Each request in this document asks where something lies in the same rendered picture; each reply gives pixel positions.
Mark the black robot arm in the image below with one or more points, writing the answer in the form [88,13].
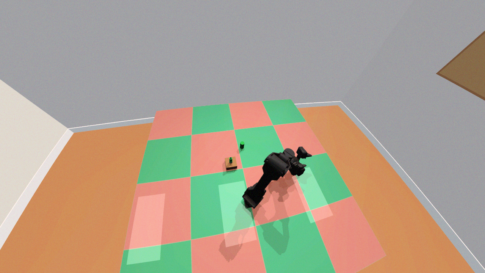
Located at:
[276,165]

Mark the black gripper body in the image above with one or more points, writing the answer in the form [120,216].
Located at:
[301,153]

